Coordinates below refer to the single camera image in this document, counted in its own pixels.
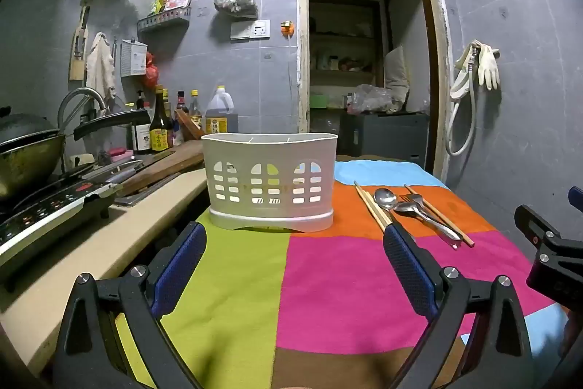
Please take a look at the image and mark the yellow-capped sauce bottle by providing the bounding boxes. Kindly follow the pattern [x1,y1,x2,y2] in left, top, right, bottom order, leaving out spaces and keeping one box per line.
[188,89,204,130]

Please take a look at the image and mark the curved steel faucet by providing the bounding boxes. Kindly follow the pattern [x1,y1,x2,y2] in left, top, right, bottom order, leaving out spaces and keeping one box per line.
[57,87,109,130]

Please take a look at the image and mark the storage shelf unit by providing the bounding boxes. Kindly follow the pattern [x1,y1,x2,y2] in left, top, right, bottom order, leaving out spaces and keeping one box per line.
[309,0,382,109]

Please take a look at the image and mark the hanging beige towel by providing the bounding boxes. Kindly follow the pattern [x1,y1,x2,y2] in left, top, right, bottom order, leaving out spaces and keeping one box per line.
[86,32,118,104]

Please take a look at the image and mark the crumpled clear plastic bag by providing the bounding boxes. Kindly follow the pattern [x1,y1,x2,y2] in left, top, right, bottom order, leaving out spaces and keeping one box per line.
[347,83,405,115]

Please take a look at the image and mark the white wall box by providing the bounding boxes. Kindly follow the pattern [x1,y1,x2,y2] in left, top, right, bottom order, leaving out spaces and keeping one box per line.
[120,38,149,78]

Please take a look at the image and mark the person's right hand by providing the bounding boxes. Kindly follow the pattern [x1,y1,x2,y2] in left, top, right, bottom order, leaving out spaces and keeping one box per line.
[561,309,583,355]

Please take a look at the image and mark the cream rubber gloves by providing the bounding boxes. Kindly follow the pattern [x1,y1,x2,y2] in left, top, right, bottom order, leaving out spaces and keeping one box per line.
[455,39,501,92]

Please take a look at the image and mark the hanging wooden board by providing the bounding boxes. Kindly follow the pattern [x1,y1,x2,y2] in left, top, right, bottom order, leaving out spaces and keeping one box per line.
[68,0,95,82]

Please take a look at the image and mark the kitchen knife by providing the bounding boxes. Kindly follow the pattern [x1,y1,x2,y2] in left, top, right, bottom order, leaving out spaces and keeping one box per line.
[82,159,145,184]

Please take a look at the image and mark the red plastic bag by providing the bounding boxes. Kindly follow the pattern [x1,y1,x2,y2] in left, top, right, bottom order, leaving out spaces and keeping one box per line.
[144,52,159,90]

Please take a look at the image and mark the wooden door frame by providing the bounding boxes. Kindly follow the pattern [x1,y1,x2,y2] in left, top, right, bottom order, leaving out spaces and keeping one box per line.
[296,0,453,190]

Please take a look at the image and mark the seasoning packets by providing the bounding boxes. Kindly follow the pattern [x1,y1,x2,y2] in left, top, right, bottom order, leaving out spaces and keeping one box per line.
[148,0,190,13]

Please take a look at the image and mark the white pillow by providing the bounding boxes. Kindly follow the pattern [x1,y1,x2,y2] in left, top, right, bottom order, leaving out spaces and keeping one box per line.
[384,45,409,101]

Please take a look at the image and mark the wooden chopstick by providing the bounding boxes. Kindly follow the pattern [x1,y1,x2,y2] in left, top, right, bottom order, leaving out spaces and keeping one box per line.
[358,183,395,228]
[404,184,475,248]
[354,182,391,230]

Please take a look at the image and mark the dark bottle with yellow label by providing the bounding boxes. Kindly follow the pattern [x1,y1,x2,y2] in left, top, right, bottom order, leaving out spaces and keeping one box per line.
[149,85,175,153]

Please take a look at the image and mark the multicoloured patchwork cloth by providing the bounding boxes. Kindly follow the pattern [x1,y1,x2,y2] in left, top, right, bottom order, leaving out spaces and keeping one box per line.
[114,159,570,389]

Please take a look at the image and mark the wall socket panel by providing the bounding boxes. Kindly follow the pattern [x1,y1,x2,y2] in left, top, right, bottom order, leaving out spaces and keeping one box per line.
[230,19,271,42]

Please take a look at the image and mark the dark bottle with white label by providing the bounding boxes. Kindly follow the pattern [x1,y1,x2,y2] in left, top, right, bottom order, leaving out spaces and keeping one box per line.
[131,90,152,156]

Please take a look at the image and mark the white hose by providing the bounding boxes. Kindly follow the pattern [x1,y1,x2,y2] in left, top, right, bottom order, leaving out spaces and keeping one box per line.
[445,65,477,157]

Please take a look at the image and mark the white plastic utensil basket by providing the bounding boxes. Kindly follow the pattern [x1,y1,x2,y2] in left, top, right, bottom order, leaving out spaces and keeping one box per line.
[200,133,339,233]

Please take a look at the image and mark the wooden cutting board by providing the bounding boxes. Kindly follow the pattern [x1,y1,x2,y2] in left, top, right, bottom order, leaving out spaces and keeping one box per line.
[116,140,206,197]

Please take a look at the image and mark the black induction cooker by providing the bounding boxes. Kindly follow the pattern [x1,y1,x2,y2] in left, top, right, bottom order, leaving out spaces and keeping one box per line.
[0,177,124,276]

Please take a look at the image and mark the grey wall rack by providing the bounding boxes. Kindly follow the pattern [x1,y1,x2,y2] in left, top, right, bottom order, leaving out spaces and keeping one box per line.
[137,6,192,33]

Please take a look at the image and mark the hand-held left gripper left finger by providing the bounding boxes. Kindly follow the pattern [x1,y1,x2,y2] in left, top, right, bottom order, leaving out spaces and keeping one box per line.
[54,221,208,389]

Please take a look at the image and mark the grey cabinet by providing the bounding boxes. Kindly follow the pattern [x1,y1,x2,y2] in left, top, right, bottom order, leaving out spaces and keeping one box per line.
[339,111,431,172]

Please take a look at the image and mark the large oil jug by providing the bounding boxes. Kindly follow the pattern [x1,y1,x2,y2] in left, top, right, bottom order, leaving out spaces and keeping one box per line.
[205,85,240,137]

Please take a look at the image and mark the dark wok with handle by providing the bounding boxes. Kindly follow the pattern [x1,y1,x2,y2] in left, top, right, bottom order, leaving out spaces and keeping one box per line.
[0,109,151,201]

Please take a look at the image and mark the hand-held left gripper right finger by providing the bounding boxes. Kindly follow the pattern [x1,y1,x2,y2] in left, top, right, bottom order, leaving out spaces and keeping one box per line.
[383,221,533,389]

